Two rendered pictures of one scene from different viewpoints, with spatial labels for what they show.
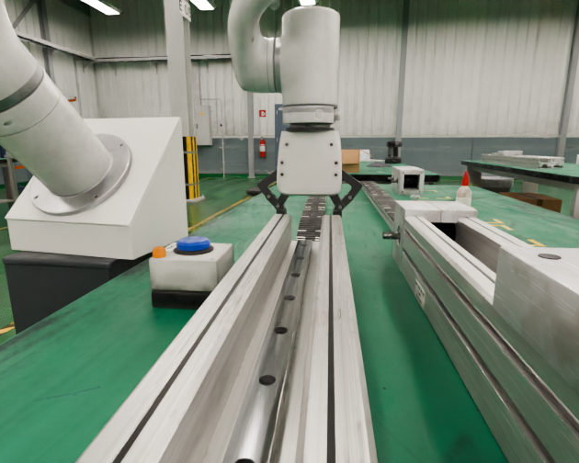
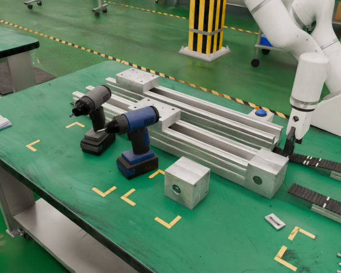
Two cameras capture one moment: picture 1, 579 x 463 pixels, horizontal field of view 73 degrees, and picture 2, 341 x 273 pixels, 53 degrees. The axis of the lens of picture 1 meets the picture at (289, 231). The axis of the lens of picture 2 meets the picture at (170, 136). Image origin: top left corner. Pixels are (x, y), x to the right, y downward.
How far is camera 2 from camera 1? 1.42 m
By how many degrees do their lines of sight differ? 107
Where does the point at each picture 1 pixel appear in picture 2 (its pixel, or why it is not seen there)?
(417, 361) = not seen: hidden behind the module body
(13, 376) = (229, 105)
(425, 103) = not seen: outside the picture
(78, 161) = (327, 81)
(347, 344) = (182, 105)
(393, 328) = not seen: hidden behind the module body
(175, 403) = (181, 95)
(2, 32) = (313, 34)
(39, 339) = (244, 107)
